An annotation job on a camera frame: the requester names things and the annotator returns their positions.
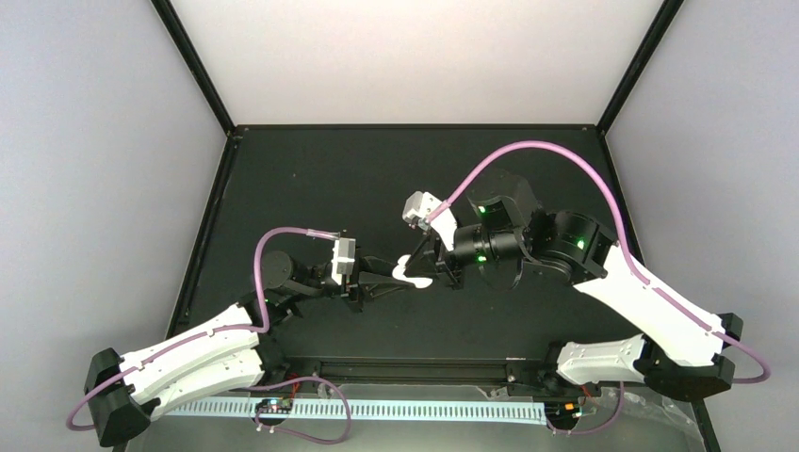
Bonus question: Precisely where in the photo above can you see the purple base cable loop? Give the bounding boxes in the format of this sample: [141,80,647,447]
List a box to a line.
[243,375,354,445]

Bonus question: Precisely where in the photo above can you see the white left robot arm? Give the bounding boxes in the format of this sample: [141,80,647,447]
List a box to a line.
[84,250,432,447]

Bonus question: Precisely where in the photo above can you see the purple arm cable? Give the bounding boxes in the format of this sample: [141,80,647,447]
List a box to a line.
[427,140,772,385]
[65,226,341,433]

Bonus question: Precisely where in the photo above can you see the black frame rail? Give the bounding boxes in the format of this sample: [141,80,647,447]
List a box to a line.
[258,356,562,391]

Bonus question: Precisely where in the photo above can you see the white oval charging case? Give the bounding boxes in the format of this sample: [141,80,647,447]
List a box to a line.
[390,254,434,291]

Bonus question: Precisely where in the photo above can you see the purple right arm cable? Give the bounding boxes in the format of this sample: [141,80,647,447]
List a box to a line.
[427,140,772,385]

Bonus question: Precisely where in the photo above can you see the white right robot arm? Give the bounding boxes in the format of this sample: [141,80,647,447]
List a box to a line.
[392,169,742,402]

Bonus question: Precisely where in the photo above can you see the light blue slotted cable duct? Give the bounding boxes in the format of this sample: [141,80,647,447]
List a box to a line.
[169,396,546,426]

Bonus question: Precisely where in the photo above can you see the small circuit board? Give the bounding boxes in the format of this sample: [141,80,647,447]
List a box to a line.
[255,397,294,415]

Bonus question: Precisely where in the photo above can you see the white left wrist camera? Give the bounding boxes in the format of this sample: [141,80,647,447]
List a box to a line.
[331,237,356,285]

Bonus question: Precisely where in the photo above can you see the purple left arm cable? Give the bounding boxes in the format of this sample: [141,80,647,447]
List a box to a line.
[65,226,341,433]

